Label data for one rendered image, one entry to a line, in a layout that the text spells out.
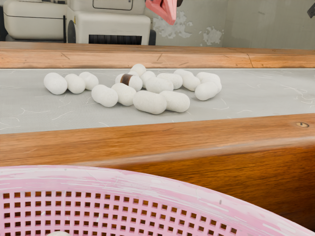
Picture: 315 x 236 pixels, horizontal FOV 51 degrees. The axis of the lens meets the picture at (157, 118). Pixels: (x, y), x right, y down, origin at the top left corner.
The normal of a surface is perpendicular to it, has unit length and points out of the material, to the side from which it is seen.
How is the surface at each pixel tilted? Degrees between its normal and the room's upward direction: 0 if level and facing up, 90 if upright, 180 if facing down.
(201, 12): 91
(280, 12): 90
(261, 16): 89
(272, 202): 90
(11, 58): 45
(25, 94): 0
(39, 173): 75
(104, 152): 0
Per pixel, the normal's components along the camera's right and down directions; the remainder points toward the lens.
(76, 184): 0.06, 0.07
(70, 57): 0.32, -0.43
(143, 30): 0.43, 0.46
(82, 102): 0.07, -0.94
